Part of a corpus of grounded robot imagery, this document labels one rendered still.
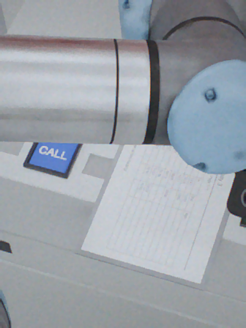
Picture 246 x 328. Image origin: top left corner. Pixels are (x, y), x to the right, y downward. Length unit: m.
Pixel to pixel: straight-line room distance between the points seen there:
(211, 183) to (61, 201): 0.18
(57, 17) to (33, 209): 0.40
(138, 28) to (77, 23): 0.67
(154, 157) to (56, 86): 0.47
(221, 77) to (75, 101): 0.10
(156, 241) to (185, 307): 0.22
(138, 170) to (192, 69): 0.44
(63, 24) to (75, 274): 0.39
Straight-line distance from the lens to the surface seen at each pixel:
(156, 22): 0.72
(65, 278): 1.25
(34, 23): 1.40
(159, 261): 0.99
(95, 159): 1.07
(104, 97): 0.61
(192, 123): 0.60
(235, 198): 0.86
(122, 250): 1.00
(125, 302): 1.24
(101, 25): 1.38
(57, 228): 1.12
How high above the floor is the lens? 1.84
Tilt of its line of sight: 56 degrees down
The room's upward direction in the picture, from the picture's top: 5 degrees counter-clockwise
